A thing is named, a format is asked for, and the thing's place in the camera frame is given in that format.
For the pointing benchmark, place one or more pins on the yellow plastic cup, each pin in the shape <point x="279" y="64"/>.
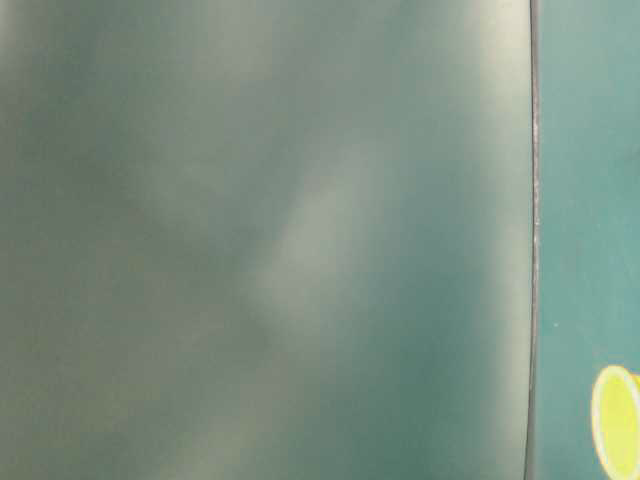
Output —
<point x="615" y="422"/>

